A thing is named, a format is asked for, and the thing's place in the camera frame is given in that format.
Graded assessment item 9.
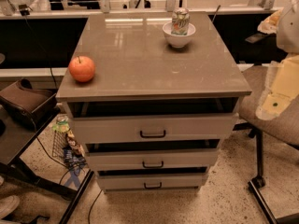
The red apple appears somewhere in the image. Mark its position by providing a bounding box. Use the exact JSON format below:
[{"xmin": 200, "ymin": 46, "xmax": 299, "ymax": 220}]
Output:
[{"xmin": 68, "ymin": 56, "xmax": 95, "ymax": 82}]

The middle drawer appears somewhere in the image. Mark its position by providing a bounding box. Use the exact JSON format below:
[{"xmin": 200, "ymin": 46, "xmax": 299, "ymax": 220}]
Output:
[{"xmin": 85, "ymin": 139, "xmax": 220, "ymax": 171}]

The white shoe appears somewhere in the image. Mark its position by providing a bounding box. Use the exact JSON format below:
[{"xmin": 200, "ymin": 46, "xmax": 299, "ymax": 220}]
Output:
[{"xmin": 0, "ymin": 195, "xmax": 20, "ymax": 219}]

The drawer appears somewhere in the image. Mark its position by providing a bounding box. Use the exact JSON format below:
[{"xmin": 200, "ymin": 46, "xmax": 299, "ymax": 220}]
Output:
[
  {"xmin": 85, "ymin": 139, "xmax": 220, "ymax": 171},
  {"xmin": 97, "ymin": 167, "xmax": 208, "ymax": 191},
  {"xmin": 69, "ymin": 112, "xmax": 238, "ymax": 144}
]

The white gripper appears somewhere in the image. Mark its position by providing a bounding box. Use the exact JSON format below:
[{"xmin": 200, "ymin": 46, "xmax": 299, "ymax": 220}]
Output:
[{"xmin": 256, "ymin": 54, "xmax": 299, "ymax": 120}]

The top drawer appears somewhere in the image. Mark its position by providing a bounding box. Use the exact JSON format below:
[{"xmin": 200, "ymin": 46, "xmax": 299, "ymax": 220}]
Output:
[{"xmin": 69, "ymin": 112, "xmax": 238, "ymax": 144}]

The black side table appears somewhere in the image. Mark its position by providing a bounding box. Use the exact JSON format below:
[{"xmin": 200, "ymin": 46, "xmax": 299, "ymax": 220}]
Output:
[{"xmin": 0, "ymin": 110, "xmax": 93, "ymax": 224}]

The wire snack basket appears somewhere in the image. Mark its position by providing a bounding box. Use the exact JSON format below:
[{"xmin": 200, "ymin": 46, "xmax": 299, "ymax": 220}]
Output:
[{"xmin": 52, "ymin": 116, "xmax": 86, "ymax": 170}]

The bottom drawer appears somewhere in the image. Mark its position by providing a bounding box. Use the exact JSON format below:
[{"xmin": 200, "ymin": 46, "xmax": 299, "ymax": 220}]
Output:
[{"xmin": 97, "ymin": 167, "xmax": 208, "ymax": 191}]

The grey drawer cabinet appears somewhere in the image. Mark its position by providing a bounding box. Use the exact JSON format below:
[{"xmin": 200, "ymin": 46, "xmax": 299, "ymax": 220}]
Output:
[{"xmin": 55, "ymin": 11, "xmax": 252, "ymax": 194}]

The white bowl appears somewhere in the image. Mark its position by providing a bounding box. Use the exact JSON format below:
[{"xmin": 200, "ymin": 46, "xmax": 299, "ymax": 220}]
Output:
[{"xmin": 163, "ymin": 22, "xmax": 196, "ymax": 48}]

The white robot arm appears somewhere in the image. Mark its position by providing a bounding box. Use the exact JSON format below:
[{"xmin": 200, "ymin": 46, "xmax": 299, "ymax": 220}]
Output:
[{"xmin": 256, "ymin": 0, "xmax": 299, "ymax": 120}]

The black floor cable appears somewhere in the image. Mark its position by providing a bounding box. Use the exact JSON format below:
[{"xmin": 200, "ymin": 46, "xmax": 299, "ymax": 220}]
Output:
[{"xmin": 87, "ymin": 189, "xmax": 103, "ymax": 224}]

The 7up soda can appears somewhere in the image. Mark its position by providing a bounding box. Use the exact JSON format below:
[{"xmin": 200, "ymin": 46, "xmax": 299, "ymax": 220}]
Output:
[{"xmin": 171, "ymin": 7, "xmax": 190, "ymax": 35}]

